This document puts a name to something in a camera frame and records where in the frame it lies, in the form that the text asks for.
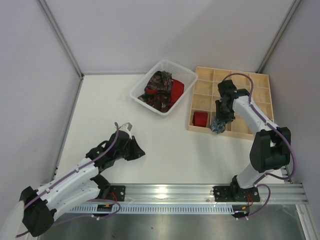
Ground aluminium mounting rail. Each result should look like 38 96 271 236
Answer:
111 183 309 205

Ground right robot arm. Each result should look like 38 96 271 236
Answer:
211 79 291 190

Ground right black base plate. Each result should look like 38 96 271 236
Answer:
213 185 260 203

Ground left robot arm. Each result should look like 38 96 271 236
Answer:
19 123 145 237

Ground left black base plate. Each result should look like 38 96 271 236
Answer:
96 185 126 202

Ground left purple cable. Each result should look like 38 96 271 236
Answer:
16 121 121 238

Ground rolled red tie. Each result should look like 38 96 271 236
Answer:
192 111 209 128

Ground blue-grey floral tie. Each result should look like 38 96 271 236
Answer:
209 118 227 134

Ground red tie in basket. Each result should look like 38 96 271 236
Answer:
146 78 185 106

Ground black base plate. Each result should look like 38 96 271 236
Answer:
213 185 260 203
96 185 126 202

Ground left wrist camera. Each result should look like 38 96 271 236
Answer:
119 122 132 139

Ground dark floral tie in basket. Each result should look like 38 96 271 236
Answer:
138 71 174 113

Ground white plastic basket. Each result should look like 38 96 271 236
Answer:
129 60 198 117

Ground white slotted cable duct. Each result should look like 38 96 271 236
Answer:
69 203 235 215

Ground wooden compartment tray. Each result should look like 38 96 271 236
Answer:
187 66 274 140

